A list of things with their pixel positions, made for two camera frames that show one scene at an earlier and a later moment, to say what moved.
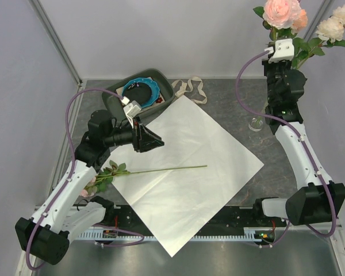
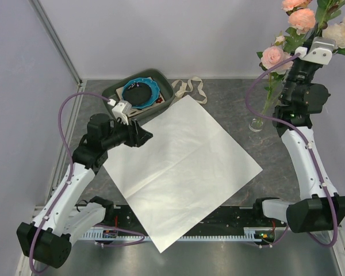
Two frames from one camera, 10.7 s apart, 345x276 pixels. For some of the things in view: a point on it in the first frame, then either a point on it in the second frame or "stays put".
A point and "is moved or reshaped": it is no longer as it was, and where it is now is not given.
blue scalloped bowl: x=144 y=91 stays put
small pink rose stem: x=99 y=184 is moved or reshaped
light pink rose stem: x=277 y=15 -> x=326 y=10
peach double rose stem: x=301 y=19 is moved or reshaped
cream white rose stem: x=330 y=31 is moved or reshaped
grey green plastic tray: x=115 y=104 stays put
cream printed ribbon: x=187 y=87 stays put
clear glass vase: x=256 y=123 stays put
